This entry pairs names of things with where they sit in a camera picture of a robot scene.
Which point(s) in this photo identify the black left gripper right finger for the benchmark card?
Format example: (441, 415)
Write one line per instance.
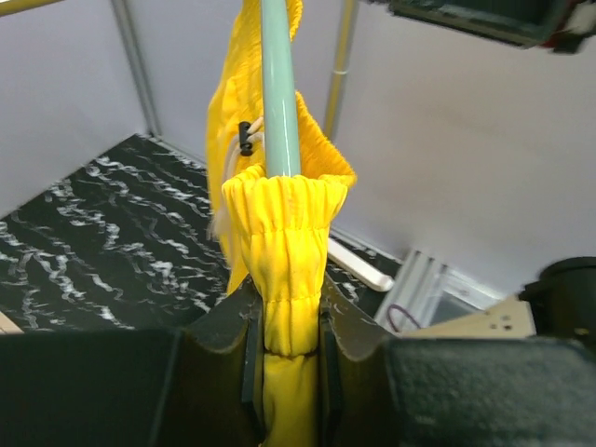
(376, 389)

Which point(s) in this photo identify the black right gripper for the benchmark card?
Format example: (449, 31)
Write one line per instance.
(561, 26)

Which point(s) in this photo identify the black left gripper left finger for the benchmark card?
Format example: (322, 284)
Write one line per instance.
(196, 386)

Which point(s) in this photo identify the yellow shorts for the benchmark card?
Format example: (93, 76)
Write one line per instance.
(274, 229)

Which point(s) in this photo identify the mint green hanger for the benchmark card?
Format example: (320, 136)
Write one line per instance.
(281, 136)

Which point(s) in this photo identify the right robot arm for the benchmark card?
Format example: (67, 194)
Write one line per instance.
(562, 300)

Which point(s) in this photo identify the metal clothes rack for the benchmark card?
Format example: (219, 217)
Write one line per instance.
(369, 275)

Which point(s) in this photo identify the black marble mat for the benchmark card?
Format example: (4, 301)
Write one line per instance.
(121, 242)

